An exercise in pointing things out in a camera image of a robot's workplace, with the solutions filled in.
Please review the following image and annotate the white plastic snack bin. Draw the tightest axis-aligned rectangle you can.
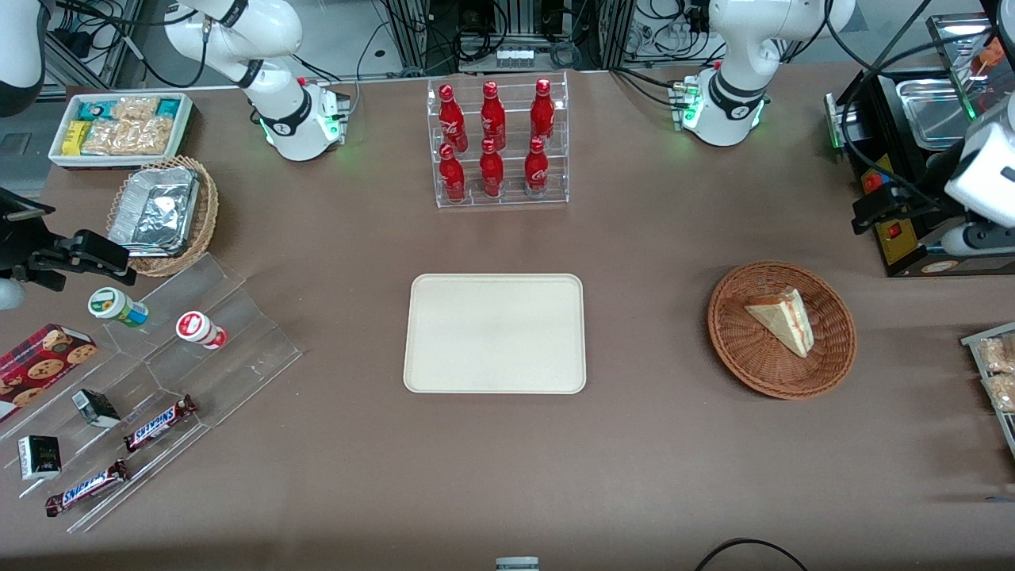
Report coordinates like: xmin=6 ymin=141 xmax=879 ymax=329
xmin=49 ymin=93 xmax=195 ymax=169

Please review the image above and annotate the red plaid cookie box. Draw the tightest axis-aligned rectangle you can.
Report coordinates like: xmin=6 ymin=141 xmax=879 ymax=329
xmin=0 ymin=324 xmax=98 ymax=422

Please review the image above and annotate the triangular sandwich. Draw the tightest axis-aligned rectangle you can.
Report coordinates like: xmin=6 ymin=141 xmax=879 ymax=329
xmin=744 ymin=288 xmax=815 ymax=358

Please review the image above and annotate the red cola bottle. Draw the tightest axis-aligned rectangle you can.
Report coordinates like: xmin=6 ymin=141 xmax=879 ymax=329
xmin=439 ymin=84 xmax=467 ymax=153
xmin=481 ymin=81 xmax=507 ymax=150
xmin=524 ymin=136 xmax=550 ymax=197
xmin=439 ymin=144 xmax=466 ymax=204
xmin=530 ymin=78 xmax=556 ymax=145
xmin=479 ymin=139 xmax=506 ymax=199

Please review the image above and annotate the aluminium foil tray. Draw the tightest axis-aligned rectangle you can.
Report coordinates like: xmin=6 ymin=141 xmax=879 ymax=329
xmin=107 ymin=167 xmax=201 ymax=257

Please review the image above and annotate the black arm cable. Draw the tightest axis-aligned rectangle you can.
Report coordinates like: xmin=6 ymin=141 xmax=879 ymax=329
xmin=825 ymin=0 xmax=1015 ymax=215

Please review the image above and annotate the clear cracker bag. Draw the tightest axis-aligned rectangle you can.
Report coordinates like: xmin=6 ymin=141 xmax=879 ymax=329
xmin=135 ymin=117 xmax=177 ymax=156
xmin=81 ymin=119 xmax=142 ymax=156
xmin=111 ymin=97 xmax=161 ymax=122

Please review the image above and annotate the black table cable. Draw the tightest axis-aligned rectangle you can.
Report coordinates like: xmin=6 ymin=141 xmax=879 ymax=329
xmin=696 ymin=538 xmax=810 ymax=571

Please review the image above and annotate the clear acrylic stepped display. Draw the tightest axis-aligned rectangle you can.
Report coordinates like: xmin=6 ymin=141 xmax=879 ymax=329
xmin=0 ymin=254 xmax=303 ymax=534

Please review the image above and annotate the red label yogurt cup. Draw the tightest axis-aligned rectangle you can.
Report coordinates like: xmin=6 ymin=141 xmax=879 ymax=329
xmin=176 ymin=311 xmax=228 ymax=351

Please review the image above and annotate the steel machine pan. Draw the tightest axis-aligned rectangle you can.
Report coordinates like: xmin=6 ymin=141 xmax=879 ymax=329
xmin=896 ymin=79 xmax=978 ymax=151

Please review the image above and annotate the green label yogurt cup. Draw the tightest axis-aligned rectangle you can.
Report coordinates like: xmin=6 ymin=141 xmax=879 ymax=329
xmin=87 ymin=287 xmax=149 ymax=328

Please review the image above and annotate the large brown wicker basket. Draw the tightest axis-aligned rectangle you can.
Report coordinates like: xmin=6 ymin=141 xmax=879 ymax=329
xmin=707 ymin=262 xmax=857 ymax=400

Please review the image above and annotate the small black carton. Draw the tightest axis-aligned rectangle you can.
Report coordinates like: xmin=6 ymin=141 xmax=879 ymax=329
xmin=71 ymin=389 xmax=121 ymax=429

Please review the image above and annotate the clear acrylic bottle rack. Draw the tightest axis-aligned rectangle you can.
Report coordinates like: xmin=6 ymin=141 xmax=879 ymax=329
xmin=427 ymin=71 xmax=570 ymax=209

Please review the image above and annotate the black countertop machine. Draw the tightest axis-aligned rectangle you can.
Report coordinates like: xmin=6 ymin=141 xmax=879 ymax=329
xmin=825 ymin=67 xmax=1015 ymax=278

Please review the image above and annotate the small tan wicker basket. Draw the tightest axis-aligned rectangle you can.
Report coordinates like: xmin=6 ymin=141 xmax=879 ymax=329
xmin=106 ymin=155 xmax=220 ymax=278

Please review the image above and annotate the beige plastic tray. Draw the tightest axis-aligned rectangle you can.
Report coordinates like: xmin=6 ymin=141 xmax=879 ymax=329
xmin=403 ymin=274 xmax=588 ymax=395

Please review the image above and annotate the snickers chocolate bar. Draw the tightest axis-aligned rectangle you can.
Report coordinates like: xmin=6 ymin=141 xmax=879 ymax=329
xmin=45 ymin=460 xmax=130 ymax=518
xmin=123 ymin=395 xmax=197 ymax=453

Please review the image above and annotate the metal machine lid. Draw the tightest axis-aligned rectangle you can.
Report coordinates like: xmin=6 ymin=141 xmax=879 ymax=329
xmin=926 ymin=12 xmax=1015 ymax=120

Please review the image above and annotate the grey snack tray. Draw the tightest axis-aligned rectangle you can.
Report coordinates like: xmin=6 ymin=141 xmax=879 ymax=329
xmin=961 ymin=321 xmax=1015 ymax=461

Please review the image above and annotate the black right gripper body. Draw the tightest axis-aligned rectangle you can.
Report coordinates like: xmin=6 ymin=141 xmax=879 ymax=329
xmin=0 ymin=188 xmax=60 ymax=282

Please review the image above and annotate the clear snack packet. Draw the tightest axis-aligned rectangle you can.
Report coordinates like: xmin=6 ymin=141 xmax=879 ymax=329
xmin=982 ymin=373 xmax=1015 ymax=414
xmin=975 ymin=336 xmax=1015 ymax=374

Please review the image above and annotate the black and white carton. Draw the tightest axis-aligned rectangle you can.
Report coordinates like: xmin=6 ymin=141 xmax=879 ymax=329
xmin=18 ymin=435 xmax=62 ymax=481

